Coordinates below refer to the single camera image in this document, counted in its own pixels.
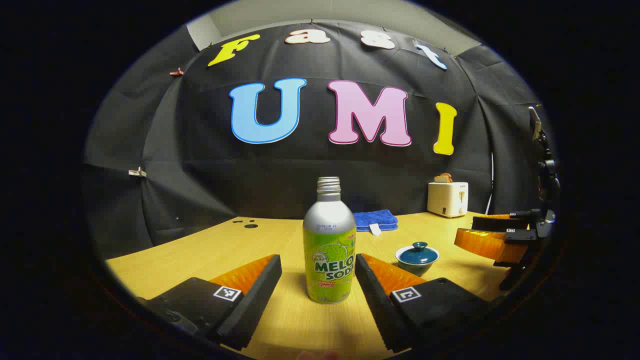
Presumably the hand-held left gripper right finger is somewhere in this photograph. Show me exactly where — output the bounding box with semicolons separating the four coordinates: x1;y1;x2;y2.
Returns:
354;252;493;353

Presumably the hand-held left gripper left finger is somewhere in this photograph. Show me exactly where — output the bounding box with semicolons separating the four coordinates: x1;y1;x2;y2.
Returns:
137;254;283;351

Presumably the teal and white teacup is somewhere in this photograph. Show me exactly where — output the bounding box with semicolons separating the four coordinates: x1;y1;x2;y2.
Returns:
395;248;441;277

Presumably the teal teacup lid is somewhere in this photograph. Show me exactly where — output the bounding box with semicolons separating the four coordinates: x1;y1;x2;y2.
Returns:
399;241;439;265

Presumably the silver green label water bottle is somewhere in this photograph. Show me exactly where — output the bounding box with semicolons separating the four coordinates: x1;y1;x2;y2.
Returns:
302;176;357;305

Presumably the white toaster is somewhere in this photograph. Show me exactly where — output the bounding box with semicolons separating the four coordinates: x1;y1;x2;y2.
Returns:
427;181;469;219

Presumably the folded blue towel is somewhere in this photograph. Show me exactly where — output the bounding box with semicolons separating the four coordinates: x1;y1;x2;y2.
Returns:
353;209;399;236

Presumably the black backdrop cloth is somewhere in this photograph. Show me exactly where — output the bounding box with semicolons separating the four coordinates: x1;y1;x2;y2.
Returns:
82;20;553;261

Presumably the white cable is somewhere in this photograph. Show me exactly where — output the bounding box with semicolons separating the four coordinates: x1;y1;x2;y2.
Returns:
485;150;496;215

